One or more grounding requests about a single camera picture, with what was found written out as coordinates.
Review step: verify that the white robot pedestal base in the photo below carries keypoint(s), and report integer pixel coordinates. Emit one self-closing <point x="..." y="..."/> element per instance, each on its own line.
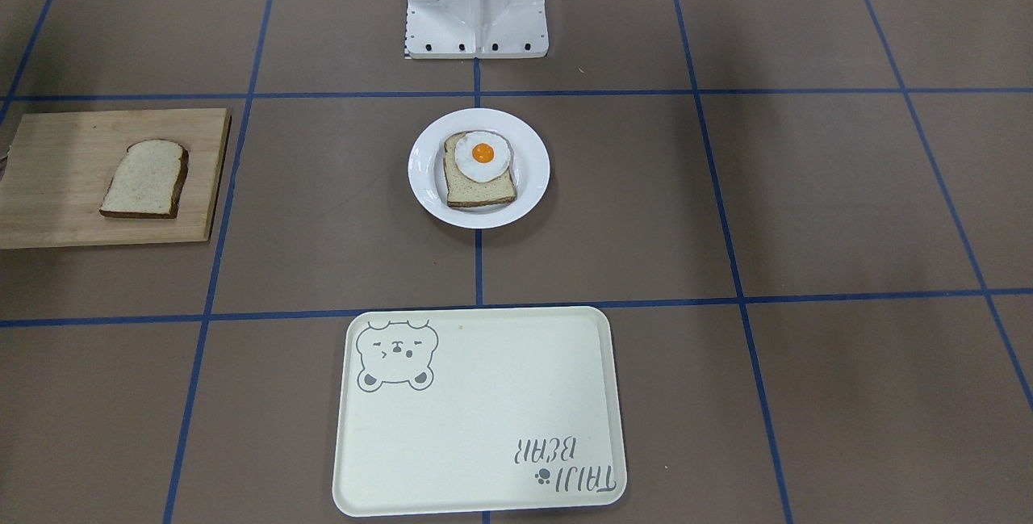
<point x="466" y="29"/>

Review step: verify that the fried egg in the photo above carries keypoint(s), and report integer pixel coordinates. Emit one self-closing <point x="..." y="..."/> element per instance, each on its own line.
<point x="482" y="155"/>

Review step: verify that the white round plate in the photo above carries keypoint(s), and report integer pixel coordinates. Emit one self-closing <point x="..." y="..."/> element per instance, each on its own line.
<point x="531" y="168"/>

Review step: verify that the bread slice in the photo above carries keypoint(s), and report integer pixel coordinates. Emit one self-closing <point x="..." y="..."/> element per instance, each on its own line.
<point x="148" y="182"/>
<point x="464" y="193"/>

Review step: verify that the wooden cutting board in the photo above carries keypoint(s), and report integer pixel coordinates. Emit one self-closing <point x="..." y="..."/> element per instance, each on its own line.
<point x="61" y="164"/>

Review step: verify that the cream bear serving tray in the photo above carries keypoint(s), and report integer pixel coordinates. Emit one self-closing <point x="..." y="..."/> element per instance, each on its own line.
<point x="478" y="410"/>

